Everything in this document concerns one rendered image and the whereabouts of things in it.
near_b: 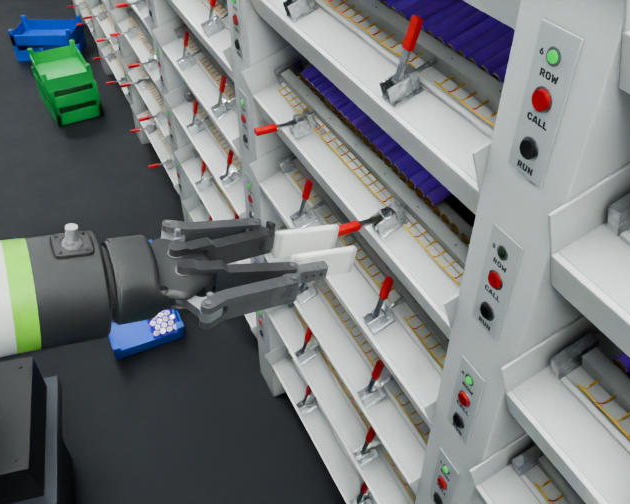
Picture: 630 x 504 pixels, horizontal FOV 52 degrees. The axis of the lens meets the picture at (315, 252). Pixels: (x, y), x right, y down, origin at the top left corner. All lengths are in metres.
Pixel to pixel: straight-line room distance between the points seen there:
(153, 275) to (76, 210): 1.94
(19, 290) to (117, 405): 1.31
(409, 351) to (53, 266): 0.56
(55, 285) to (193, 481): 1.17
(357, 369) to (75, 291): 0.71
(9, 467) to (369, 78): 0.93
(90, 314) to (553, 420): 0.44
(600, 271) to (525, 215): 0.08
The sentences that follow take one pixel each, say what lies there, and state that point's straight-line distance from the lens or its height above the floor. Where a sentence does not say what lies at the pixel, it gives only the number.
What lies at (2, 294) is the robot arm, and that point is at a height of 1.09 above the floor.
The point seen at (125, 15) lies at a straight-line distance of 2.56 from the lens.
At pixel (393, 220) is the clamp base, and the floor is 0.91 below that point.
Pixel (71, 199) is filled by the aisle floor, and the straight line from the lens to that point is 2.54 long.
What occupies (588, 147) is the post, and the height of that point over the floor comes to 1.17.
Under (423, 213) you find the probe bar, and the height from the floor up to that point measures 0.93.
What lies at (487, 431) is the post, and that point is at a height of 0.81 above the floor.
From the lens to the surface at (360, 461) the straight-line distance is 1.26.
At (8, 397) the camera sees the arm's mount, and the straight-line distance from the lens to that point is 1.41.
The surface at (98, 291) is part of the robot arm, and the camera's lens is 0.53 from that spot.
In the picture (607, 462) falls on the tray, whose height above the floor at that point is 0.90.
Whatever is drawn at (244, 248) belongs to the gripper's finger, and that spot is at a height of 1.02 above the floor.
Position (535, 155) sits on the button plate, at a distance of 0.54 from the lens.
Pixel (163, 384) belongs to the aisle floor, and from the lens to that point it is 1.82.
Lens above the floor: 1.42
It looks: 41 degrees down
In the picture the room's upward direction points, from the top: straight up
